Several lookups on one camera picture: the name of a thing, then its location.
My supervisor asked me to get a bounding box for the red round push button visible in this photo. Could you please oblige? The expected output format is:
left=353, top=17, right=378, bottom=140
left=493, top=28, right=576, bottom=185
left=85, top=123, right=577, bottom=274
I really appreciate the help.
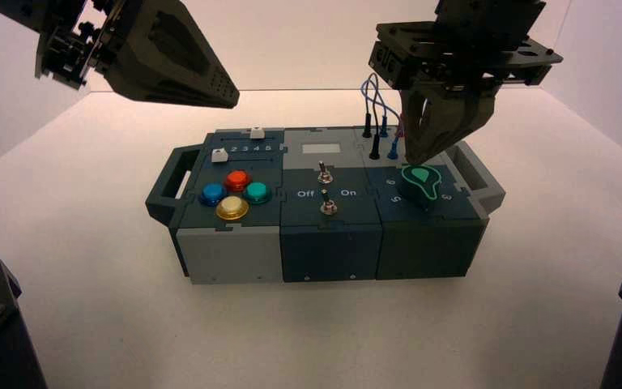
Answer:
left=223, top=170, right=251, bottom=193

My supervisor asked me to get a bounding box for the teal round push button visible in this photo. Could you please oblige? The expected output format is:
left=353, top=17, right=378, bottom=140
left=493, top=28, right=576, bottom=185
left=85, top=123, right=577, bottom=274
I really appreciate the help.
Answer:
left=242, top=182, right=273, bottom=206

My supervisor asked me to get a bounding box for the yellow round push button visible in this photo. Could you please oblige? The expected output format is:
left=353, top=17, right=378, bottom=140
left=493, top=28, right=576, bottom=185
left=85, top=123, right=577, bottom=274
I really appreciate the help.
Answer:
left=215, top=195, right=249, bottom=222

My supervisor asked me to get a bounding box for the black jumper cable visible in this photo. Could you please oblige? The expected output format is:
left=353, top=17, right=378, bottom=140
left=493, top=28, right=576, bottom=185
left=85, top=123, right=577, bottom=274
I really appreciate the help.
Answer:
left=361, top=73, right=381, bottom=161

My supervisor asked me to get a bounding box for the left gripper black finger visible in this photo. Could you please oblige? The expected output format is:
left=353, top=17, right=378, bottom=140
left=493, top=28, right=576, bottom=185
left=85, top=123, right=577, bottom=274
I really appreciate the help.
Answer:
left=100, top=0, right=240, bottom=99
left=101, top=70, right=239, bottom=109

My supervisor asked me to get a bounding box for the dark teal grey control box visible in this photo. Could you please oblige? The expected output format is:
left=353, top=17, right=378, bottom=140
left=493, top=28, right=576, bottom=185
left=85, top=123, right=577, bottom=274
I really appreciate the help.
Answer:
left=145, top=126, right=505, bottom=284

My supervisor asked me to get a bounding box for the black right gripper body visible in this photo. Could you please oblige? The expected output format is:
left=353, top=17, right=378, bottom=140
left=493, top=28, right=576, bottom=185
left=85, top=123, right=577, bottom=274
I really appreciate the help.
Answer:
left=369, top=0, right=564, bottom=92

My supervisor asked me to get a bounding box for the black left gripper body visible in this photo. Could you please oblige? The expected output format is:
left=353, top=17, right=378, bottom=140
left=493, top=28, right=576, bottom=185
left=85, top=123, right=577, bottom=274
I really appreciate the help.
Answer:
left=34, top=0, right=124, bottom=90

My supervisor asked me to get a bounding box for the small grey display panel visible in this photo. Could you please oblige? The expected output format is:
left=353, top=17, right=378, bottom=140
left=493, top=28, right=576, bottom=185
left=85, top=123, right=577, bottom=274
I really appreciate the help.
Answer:
left=300, top=143, right=341, bottom=156

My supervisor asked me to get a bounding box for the blue round push button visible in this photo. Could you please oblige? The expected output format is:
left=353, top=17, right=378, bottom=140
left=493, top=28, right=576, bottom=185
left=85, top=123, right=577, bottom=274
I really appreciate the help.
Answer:
left=198, top=183, right=228, bottom=207

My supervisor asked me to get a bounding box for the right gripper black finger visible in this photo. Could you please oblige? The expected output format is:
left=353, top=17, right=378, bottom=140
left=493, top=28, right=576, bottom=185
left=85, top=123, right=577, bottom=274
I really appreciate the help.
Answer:
left=399, top=90, right=426, bottom=165
left=422, top=88, right=500, bottom=163

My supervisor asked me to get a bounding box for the green pointer knob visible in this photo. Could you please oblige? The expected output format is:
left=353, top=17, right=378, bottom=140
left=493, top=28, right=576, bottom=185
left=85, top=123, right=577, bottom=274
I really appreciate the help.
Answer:
left=399, top=165, right=443, bottom=209

